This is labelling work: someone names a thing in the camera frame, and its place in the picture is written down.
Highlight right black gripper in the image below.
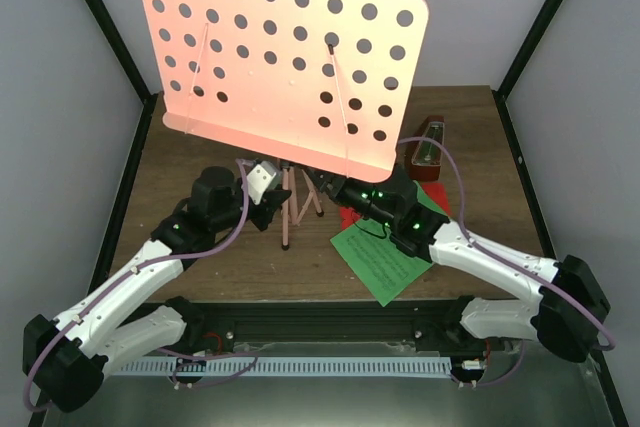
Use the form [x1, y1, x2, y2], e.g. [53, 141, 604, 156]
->
[301, 159, 397, 230]

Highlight red paper sheet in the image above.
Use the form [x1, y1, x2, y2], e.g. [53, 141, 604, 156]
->
[339, 182, 451, 230]

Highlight reddish-brown wooden metronome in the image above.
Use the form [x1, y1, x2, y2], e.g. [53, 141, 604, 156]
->
[405, 115, 445, 183]

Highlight green sheet music paper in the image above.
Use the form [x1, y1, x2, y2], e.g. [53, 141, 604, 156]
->
[331, 207, 433, 307]

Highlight pink music stand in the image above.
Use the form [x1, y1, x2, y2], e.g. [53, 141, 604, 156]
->
[132, 0, 431, 252]

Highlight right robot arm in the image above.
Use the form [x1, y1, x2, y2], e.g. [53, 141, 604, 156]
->
[305, 166, 610, 363]

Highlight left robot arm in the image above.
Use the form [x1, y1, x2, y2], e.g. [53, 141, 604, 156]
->
[23, 159, 291, 412]

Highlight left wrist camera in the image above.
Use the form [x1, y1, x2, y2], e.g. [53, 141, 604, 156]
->
[247, 161, 282, 205]

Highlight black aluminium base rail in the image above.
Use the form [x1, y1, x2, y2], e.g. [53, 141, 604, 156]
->
[124, 299, 541, 353]

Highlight white slotted cable duct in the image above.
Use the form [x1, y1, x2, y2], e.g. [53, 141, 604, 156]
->
[115, 356, 452, 379]

